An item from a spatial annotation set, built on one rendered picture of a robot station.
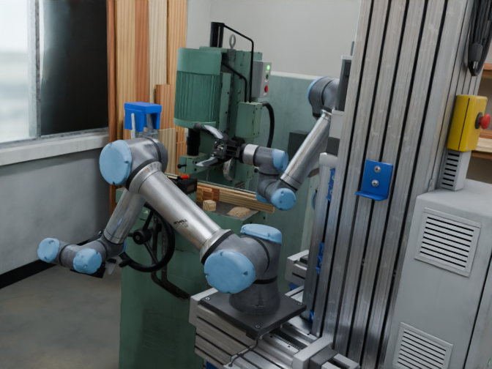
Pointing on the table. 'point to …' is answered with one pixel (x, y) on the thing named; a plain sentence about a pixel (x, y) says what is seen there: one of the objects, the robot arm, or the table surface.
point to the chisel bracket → (192, 163)
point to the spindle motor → (196, 87)
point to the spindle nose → (193, 140)
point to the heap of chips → (239, 211)
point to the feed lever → (214, 135)
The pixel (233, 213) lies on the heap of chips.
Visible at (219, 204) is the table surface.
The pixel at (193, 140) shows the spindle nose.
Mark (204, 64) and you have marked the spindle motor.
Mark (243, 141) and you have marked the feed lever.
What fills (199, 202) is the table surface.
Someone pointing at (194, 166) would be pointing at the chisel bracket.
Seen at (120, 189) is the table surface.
